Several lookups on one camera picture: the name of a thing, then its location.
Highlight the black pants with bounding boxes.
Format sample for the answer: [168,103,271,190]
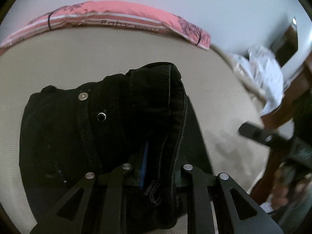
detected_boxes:
[19,62,212,233]

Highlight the white crumpled cloth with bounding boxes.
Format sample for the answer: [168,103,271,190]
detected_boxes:
[230,46,284,116]

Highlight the pink striped tree pillow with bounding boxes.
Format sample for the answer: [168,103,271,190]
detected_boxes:
[1,1,210,53]

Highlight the beige textured bed mattress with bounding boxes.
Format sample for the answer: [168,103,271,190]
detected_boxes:
[1,27,268,233]

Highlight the brown wooden furniture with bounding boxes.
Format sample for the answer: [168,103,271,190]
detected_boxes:
[250,55,311,205]

